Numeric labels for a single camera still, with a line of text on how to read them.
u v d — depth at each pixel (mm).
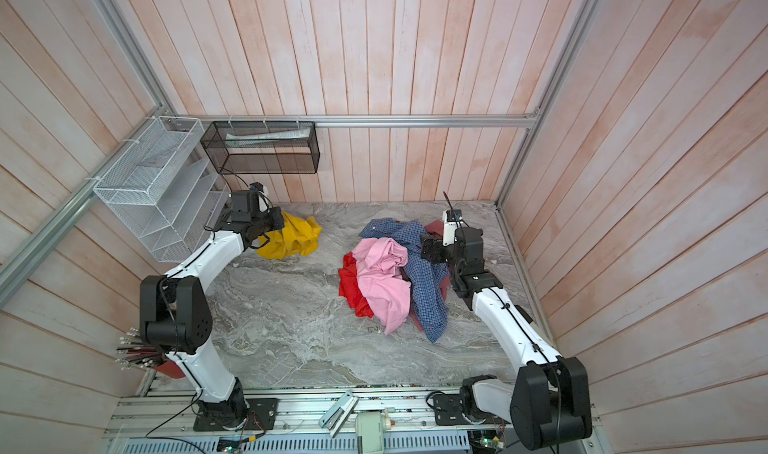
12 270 510
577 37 758
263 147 1048
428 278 855
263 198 762
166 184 734
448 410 732
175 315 485
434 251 746
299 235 923
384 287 841
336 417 715
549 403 398
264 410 734
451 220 710
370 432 671
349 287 932
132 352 709
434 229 1102
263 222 796
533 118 929
